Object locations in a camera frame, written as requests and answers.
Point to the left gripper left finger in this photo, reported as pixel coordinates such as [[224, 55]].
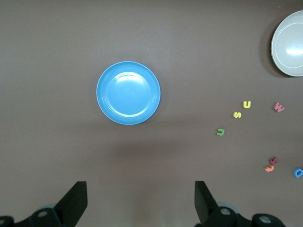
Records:
[[71, 205]]

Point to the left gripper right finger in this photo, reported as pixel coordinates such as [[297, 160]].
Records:
[[204, 205]]

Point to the green foam letter u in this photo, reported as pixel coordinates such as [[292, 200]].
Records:
[[220, 132]]

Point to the yellow foam letter s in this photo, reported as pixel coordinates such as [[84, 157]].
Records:
[[237, 115]]

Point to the yellow foam letter u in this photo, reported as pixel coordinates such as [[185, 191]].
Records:
[[246, 104]]

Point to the orange foam letter t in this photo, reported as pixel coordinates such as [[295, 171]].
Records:
[[269, 168]]

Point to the dark red foam letter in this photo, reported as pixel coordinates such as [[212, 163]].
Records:
[[273, 161]]

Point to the blue foam letter D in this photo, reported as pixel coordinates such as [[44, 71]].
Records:
[[298, 172]]

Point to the pink foam letter w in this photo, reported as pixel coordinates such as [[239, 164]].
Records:
[[278, 107]]

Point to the blue plate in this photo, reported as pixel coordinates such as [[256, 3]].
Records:
[[128, 93]]

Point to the beige plate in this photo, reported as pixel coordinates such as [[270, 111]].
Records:
[[290, 45]]

